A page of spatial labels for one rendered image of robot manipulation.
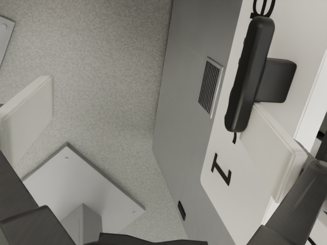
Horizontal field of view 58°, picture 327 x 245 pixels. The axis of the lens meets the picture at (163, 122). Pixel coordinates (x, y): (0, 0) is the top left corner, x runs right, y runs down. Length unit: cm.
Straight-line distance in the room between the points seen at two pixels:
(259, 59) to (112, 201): 122
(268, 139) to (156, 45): 97
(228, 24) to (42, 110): 51
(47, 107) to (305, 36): 16
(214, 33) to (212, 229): 43
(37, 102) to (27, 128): 2
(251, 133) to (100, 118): 101
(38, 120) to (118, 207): 122
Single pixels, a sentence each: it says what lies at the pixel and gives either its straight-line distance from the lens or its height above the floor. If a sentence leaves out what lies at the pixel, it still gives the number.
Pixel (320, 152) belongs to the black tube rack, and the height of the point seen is 87.
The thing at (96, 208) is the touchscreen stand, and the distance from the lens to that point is 138.
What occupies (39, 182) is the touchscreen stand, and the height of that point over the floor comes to 3.
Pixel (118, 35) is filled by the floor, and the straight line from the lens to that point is 109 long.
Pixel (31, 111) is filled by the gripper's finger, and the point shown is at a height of 91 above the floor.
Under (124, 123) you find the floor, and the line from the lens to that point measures 120.
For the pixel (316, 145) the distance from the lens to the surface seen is 37.
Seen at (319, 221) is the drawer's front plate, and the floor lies 86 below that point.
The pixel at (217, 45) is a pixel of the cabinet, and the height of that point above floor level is 47.
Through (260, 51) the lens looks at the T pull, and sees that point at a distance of 19.
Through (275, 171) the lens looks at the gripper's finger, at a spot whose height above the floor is 96.
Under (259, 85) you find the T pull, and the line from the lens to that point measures 20.
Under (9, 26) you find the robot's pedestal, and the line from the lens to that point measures 109.
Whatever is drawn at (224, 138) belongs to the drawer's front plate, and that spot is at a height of 85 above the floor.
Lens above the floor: 107
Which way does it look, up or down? 60 degrees down
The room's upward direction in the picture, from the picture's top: 151 degrees clockwise
